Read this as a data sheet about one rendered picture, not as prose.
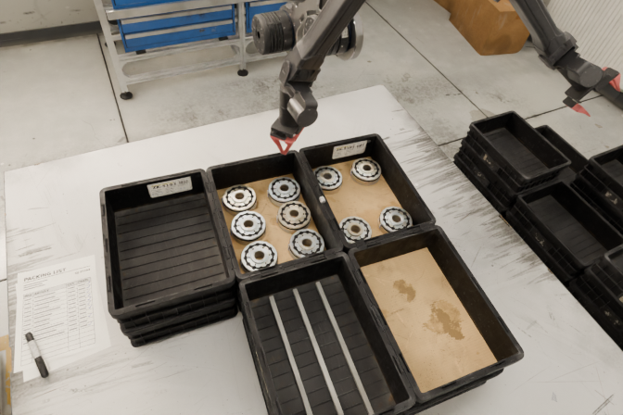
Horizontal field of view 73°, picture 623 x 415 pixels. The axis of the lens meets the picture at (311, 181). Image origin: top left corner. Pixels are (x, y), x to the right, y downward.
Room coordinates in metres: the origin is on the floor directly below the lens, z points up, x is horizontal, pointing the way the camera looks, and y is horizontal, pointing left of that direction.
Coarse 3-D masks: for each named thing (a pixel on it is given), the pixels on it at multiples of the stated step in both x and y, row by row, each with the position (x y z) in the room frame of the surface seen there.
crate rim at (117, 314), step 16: (160, 176) 0.78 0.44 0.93; (176, 176) 0.78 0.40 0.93; (208, 192) 0.75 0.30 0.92; (224, 240) 0.59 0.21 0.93; (224, 256) 0.54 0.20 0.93; (112, 288) 0.41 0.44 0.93; (192, 288) 0.44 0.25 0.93; (208, 288) 0.45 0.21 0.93; (224, 288) 0.46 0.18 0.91; (112, 304) 0.38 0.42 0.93; (160, 304) 0.40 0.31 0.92
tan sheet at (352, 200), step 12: (336, 168) 1.00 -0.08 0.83; (348, 168) 1.01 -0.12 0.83; (348, 180) 0.95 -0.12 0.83; (384, 180) 0.98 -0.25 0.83; (348, 192) 0.90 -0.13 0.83; (360, 192) 0.91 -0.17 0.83; (372, 192) 0.92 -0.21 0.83; (384, 192) 0.92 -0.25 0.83; (336, 204) 0.84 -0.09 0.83; (348, 204) 0.85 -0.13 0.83; (360, 204) 0.86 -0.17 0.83; (372, 204) 0.86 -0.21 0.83; (384, 204) 0.87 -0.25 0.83; (396, 204) 0.88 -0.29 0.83; (336, 216) 0.80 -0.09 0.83; (348, 216) 0.80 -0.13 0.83; (360, 216) 0.81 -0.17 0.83; (372, 216) 0.82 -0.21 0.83; (372, 228) 0.77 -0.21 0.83
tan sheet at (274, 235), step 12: (264, 180) 0.90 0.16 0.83; (264, 192) 0.85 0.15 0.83; (264, 204) 0.80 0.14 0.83; (228, 216) 0.74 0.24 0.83; (264, 216) 0.76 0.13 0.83; (228, 228) 0.69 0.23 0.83; (276, 228) 0.72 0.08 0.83; (312, 228) 0.74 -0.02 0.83; (264, 240) 0.67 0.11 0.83; (276, 240) 0.68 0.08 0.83; (288, 240) 0.68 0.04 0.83; (240, 252) 0.62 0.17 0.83; (288, 252) 0.64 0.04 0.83
